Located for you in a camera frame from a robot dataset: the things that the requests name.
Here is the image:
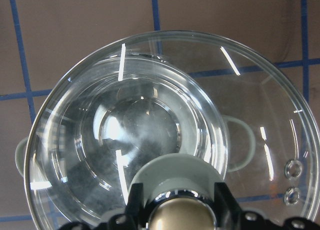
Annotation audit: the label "glass pot lid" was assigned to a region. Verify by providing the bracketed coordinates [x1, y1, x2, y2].
[24, 31, 320, 230]

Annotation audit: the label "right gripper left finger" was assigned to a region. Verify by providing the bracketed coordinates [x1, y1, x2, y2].
[124, 183, 145, 228]

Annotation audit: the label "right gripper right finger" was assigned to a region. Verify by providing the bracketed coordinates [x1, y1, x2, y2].
[213, 182, 242, 225]

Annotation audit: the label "pale green electric pot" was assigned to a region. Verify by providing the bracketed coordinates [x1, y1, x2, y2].
[15, 56, 256, 220]

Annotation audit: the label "brown paper table mat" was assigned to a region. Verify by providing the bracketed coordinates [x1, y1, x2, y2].
[0, 0, 320, 230]

